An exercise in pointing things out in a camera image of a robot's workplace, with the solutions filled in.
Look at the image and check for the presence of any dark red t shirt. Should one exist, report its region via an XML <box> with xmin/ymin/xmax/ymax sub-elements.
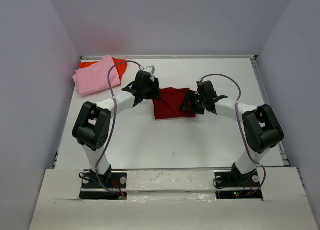
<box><xmin>152</xmin><ymin>87</ymin><xmax>196</xmax><ymax>120</ymax></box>

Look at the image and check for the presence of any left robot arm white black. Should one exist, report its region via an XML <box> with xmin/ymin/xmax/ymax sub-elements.
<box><xmin>72</xmin><ymin>66</ymin><xmax>160</xmax><ymax>184</ymax></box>

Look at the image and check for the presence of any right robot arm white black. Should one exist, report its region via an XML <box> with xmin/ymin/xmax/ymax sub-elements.
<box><xmin>180</xmin><ymin>81</ymin><xmax>284</xmax><ymax>184</ymax></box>

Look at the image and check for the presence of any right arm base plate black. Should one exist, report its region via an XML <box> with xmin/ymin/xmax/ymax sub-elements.
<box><xmin>212</xmin><ymin>170</ymin><xmax>263</xmax><ymax>200</ymax></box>

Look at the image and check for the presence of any orange folded t shirt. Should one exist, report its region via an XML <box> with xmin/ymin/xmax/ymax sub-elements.
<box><xmin>78</xmin><ymin>57</ymin><xmax>128</xmax><ymax>82</ymax></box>

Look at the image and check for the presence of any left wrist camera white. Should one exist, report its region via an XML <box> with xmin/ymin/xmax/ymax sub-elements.
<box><xmin>139</xmin><ymin>65</ymin><xmax>156</xmax><ymax>76</ymax></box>

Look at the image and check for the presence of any pink folded t shirt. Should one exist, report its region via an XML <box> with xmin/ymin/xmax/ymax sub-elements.
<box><xmin>72</xmin><ymin>56</ymin><xmax>121</xmax><ymax>97</ymax></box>

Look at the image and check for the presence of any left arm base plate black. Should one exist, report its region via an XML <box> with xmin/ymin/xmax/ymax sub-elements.
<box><xmin>78</xmin><ymin>171</ymin><xmax>127</xmax><ymax>201</ymax></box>

